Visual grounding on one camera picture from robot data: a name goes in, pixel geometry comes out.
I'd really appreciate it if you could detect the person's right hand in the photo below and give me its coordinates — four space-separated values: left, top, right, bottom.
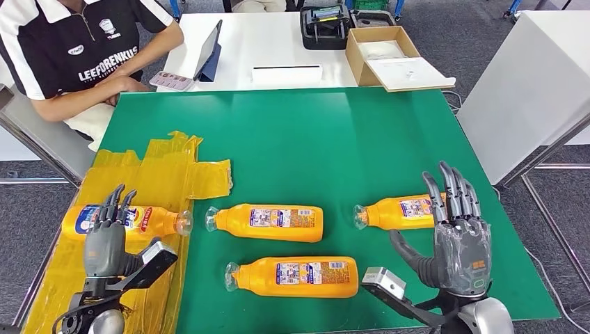
120 79 151 95

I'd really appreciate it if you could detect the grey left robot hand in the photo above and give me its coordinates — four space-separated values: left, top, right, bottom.
83 184 162 280

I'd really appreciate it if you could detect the person's left hand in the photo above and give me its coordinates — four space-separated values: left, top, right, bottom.
95 74 125 108

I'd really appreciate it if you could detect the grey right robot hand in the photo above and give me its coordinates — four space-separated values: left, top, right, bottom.
388 160 493 300

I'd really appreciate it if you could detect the orange detergent bottle clear cap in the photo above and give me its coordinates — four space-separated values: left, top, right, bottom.
205 203 324 244
61 204 195 243
352 193 462 232
223 256 360 299

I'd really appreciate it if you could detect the clear plastic wrap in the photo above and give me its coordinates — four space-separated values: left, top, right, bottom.
433 220 493 292

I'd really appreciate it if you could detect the smartphone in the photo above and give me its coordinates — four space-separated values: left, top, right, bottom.
148 70 195 92

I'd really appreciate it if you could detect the yellow taped plastic sheet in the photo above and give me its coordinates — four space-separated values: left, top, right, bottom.
22 131 234 334

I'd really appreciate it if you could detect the person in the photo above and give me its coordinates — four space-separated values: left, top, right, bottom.
230 0 287 13
0 0 185 153

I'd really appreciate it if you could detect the tablet in dark case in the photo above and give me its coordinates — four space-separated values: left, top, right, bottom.
192 19 223 83

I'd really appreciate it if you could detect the grey side table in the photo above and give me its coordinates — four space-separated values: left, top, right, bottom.
0 57 95 189

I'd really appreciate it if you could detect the white flat box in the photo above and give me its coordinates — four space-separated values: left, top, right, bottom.
251 64 324 86

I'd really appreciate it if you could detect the green table mat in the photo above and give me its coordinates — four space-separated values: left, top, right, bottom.
20 86 561 334

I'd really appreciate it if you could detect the white side table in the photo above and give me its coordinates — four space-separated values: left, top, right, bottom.
456 10 590 188

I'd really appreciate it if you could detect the black tool case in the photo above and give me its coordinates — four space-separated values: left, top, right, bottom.
300 4 352 51

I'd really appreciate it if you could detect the open cardboard box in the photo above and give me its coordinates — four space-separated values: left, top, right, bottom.
345 25 457 93

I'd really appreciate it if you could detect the white bag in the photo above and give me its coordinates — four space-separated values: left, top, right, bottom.
358 40 408 61

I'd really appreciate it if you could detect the grey moulded tray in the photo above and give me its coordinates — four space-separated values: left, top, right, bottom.
349 9 397 29

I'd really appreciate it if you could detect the green plastic crate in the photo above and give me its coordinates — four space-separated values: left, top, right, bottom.
351 0 390 11

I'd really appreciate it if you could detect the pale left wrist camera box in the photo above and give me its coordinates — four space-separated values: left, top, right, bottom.
108 240 180 292

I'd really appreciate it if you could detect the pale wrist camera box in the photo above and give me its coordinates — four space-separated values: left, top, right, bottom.
360 266 448 329
108 240 180 292

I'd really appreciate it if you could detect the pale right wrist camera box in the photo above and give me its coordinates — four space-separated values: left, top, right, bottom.
360 266 448 329

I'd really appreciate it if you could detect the white floor cable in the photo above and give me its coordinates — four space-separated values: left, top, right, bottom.
520 244 590 334

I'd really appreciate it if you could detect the grey cable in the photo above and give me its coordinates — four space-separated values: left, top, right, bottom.
440 88 463 114

